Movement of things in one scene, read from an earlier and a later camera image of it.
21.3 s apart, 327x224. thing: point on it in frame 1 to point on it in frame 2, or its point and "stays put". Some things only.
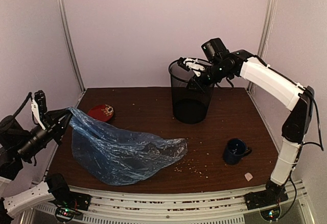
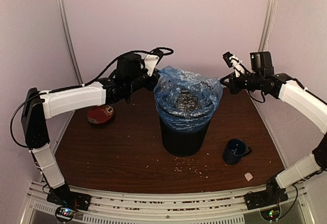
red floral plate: [102, 112] stays put
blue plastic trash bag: [113, 156] to [186, 101]
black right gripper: [200, 86] to [233, 86]
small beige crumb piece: [248, 176] stays put
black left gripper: [53, 126] to [150, 86]
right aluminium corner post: [267, 23] stays put
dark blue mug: [236, 150] stays put
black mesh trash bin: [189, 106] to [184, 143]
